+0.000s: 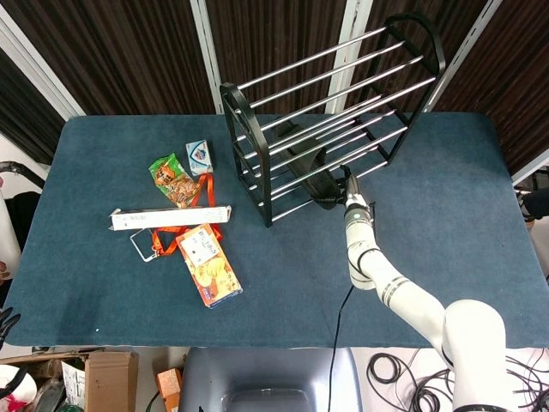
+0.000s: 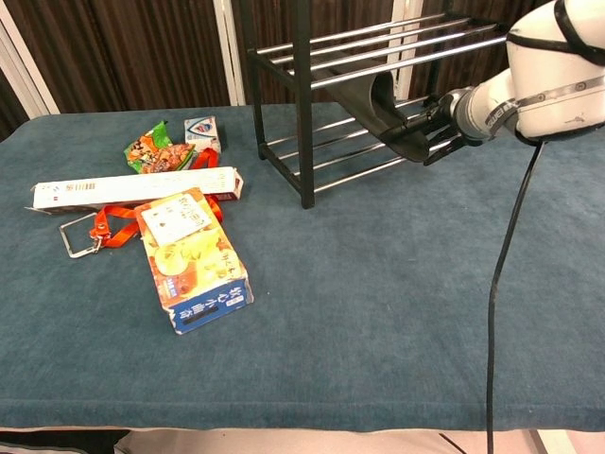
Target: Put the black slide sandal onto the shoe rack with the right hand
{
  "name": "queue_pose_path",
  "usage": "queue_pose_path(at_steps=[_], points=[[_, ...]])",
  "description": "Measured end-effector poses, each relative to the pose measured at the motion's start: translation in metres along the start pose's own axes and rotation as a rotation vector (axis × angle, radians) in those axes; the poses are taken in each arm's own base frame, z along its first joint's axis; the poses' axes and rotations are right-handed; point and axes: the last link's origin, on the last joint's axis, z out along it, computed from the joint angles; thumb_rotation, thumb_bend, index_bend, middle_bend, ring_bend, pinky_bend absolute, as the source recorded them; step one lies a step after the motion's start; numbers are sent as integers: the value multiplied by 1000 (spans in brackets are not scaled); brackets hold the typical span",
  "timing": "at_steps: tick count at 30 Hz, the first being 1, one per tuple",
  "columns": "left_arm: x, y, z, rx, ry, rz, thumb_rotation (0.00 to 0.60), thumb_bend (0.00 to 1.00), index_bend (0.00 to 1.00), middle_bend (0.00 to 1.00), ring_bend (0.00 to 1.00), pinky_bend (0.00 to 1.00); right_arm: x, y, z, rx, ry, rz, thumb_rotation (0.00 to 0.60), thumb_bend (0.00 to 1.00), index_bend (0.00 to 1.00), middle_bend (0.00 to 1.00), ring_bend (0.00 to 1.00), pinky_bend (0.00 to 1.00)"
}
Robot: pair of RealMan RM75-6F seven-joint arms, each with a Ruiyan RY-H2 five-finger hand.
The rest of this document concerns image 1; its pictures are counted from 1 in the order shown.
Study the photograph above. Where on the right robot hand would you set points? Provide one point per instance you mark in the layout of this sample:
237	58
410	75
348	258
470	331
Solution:
349	189

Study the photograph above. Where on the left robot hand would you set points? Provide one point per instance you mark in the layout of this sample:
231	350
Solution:
6	319

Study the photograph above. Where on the dark green slipper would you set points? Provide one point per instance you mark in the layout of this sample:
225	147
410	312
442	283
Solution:
311	165

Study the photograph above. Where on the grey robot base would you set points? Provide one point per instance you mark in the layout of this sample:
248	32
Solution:
269	379

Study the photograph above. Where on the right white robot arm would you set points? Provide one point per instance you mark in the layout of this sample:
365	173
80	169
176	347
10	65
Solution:
412	292

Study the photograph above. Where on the black metal shoe rack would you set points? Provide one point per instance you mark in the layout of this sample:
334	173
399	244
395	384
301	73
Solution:
326	116

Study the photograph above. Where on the brown cardboard box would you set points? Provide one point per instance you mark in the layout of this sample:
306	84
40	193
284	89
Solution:
105	379

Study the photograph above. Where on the blue table cloth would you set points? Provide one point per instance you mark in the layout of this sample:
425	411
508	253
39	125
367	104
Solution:
274	279

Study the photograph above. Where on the small blue white box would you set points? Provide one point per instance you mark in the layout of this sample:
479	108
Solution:
199	158

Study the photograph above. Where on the clear badge holder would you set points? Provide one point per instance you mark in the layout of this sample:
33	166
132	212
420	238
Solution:
143	246

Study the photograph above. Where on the orange cracker box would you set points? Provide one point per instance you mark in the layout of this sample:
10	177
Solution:
209	266

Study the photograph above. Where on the green snack bag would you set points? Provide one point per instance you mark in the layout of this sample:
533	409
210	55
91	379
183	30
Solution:
175	179

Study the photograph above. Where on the small orange box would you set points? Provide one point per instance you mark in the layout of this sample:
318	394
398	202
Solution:
170	385

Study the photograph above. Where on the long white box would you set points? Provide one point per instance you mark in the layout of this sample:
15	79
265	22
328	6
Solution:
170	217

